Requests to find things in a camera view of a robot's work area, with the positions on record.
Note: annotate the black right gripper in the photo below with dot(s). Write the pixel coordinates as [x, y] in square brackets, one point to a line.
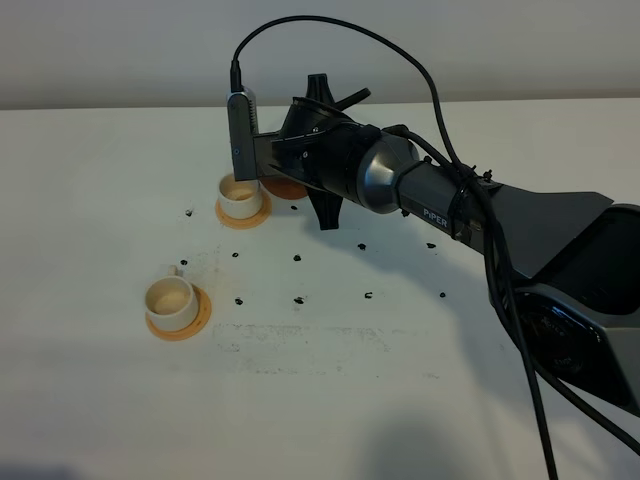
[320, 147]

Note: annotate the brown clay teapot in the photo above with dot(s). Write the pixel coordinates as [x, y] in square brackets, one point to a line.
[284, 188]

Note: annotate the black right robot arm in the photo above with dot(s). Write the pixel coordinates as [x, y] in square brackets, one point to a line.
[565, 265]

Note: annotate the far white teacup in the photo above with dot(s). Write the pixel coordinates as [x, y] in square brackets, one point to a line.
[239, 200]

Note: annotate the white teacup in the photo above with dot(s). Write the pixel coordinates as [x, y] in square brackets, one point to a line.
[170, 302]
[239, 200]

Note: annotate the far orange coaster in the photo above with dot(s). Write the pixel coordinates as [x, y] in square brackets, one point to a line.
[248, 223]

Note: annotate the orange coaster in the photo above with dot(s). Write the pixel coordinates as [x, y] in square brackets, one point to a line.
[200, 320]
[248, 223]

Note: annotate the near orange coaster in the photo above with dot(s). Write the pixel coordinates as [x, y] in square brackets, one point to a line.
[200, 320]

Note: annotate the near white teacup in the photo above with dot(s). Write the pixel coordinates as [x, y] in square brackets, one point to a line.
[170, 302]

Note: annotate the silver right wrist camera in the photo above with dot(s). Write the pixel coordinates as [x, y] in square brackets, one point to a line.
[243, 126]

